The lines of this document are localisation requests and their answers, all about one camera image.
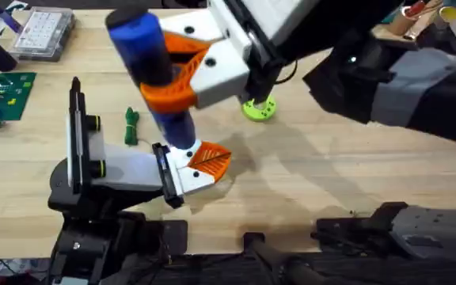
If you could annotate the green toy vegetable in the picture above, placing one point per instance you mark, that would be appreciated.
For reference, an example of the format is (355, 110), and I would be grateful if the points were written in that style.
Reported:
(131, 126)

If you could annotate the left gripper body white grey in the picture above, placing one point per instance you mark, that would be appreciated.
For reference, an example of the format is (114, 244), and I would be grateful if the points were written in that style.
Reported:
(133, 168)

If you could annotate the black upright wrist plate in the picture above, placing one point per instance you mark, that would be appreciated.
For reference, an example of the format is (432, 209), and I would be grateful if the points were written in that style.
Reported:
(78, 138)

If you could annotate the green disc with holes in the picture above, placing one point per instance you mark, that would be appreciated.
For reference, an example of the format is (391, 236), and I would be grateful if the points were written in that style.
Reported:
(259, 115)

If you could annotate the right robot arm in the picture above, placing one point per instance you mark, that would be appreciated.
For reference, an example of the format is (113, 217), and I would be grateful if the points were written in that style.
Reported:
(410, 87)

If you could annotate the clear plastic parts box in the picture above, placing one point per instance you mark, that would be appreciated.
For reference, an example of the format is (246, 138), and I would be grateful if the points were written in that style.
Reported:
(42, 31)

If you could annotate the heap of tubes and tools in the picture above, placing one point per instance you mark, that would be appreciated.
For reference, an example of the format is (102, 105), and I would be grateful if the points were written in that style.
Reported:
(400, 21)

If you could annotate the blue electric screwdriver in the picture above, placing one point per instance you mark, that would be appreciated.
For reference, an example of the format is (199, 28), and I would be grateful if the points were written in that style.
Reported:
(141, 47)

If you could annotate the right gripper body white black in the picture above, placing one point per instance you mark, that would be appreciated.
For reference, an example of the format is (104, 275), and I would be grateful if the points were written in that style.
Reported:
(275, 20)

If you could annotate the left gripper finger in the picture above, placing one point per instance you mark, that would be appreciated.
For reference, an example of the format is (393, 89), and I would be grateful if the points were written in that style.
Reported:
(212, 151)
(198, 178)

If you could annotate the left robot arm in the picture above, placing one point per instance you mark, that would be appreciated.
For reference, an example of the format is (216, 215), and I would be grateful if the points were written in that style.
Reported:
(93, 245)

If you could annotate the black rail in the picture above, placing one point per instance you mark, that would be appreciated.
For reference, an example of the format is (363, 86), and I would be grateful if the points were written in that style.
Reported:
(212, 273)

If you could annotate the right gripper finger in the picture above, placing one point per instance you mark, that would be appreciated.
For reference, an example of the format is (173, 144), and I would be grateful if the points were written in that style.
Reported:
(220, 75)
(192, 27)

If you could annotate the green board with toy blocks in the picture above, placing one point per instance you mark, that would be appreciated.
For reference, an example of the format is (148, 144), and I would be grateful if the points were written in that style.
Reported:
(2, 95)

